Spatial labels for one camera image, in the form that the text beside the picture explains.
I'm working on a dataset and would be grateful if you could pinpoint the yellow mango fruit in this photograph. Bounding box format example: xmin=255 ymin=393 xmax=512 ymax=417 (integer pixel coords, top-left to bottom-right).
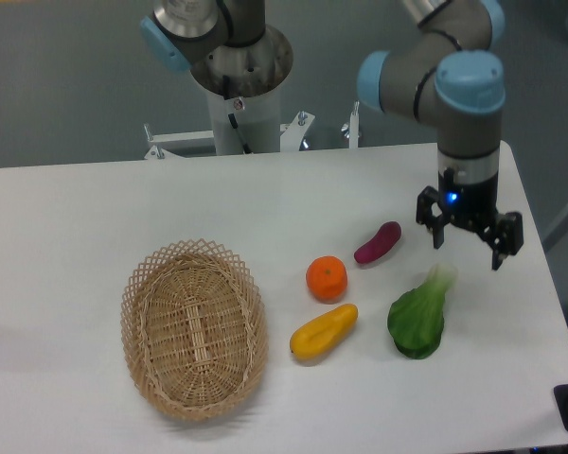
xmin=290 ymin=304 xmax=359 ymax=361

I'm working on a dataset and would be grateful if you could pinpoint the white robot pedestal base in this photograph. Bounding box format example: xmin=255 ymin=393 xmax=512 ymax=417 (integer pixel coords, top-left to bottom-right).
xmin=143 ymin=23 xmax=364 ymax=161

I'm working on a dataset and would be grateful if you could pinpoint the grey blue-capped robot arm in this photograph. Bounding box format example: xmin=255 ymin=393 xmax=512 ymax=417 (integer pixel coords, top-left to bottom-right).
xmin=140 ymin=1 xmax=524 ymax=268

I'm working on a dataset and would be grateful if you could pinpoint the orange tangerine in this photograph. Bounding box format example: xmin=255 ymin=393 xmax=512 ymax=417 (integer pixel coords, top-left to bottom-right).
xmin=306 ymin=255 xmax=348 ymax=303

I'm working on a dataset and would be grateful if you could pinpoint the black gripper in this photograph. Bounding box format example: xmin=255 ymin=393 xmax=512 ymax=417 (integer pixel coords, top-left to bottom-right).
xmin=416 ymin=153 xmax=524 ymax=271

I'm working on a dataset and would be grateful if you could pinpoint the purple sweet potato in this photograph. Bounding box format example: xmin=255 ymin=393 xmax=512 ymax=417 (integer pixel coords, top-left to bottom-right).
xmin=354 ymin=221 xmax=402 ymax=265

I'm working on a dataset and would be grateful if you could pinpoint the green bok choy vegetable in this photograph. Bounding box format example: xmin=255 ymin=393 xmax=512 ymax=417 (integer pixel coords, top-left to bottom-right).
xmin=386 ymin=264 xmax=457 ymax=359

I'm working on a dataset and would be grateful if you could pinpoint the woven wicker basket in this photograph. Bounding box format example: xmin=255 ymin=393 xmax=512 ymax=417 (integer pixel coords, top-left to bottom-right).
xmin=120 ymin=239 xmax=269 ymax=421

